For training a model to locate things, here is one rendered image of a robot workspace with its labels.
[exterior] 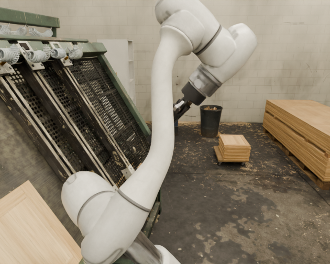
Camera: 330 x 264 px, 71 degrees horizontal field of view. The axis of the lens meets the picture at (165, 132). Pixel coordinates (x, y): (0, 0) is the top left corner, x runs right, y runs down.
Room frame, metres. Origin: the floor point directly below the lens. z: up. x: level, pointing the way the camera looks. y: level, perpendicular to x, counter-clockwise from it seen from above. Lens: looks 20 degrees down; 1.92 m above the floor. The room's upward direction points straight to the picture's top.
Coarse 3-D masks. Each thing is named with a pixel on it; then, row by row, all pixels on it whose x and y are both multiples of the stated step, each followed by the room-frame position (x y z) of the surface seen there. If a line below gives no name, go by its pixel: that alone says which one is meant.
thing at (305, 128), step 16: (272, 112) 4.85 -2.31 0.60; (288, 112) 4.18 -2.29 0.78; (304, 112) 4.18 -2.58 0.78; (320, 112) 4.18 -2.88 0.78; (272, 128) 4.69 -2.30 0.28; (288, 128) 4.07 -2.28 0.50; (304, 128) 3.55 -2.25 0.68; (320, 128) 3.27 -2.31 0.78; (288, 144) 3.96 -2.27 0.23; (304, 144) 3.46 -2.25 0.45; (320, 144) 3.09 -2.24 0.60; (304, 160) 3.36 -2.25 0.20; (320, 160) 3.00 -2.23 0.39; (320, 176) 2.93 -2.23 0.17
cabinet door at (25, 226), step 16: (16, 192) 0.91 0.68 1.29; (32, 192) 0.96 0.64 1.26; (0, 208) 0.81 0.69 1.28; (16, 208) 0.86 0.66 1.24; (32, 208) 0.91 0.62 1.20; (48, 208) 0.96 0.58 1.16; (0, 224) 0.77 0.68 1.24; (16, 224) 0.81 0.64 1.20; (32, 224) 0.86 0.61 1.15; (48, 224) 0.91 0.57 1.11; (0, 240) 0.73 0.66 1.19; (16, 240) 0.77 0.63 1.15; (32, 240) 0.81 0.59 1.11; (48, 240) 0.86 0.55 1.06; (64, 240) 0.91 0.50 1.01; (0, 256) 0.69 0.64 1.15; (16, 256) 0.72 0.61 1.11; (32, 256) 0.76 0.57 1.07; (48, 256) 0.81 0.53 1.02; (64, 256) 0.86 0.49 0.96; (80, 256) 0.91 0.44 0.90
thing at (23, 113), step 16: (16, 48) 1.21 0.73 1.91; (0, 64) 1.22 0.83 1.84; (0, 80) 1.20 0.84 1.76; (0, 96) 1.21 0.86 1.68; (16, 96) 1.23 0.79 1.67; (16, 112) 1.19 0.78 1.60; (32, 112) 1.23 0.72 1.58; (32, 128) 1.17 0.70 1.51; (48, 144) 1.17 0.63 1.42; (48, 160) 1.16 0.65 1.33; (64, 160) 1.18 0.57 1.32; (64, 176) 1.14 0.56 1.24
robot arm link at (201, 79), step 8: (200, 64) 0.71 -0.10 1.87; (200, 72) 0.68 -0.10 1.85; (208, 72) 0.67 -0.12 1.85; (192, 80) 0.69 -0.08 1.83; (200, 80) 0.68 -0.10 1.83; (208, 80) 0.67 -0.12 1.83; (216, 80) 0.67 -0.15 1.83; (200, 88) 0.67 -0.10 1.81; (208, 88) 0.67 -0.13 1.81; (216, 88) 0.68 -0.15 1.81; (208, 96) 0.69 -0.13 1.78
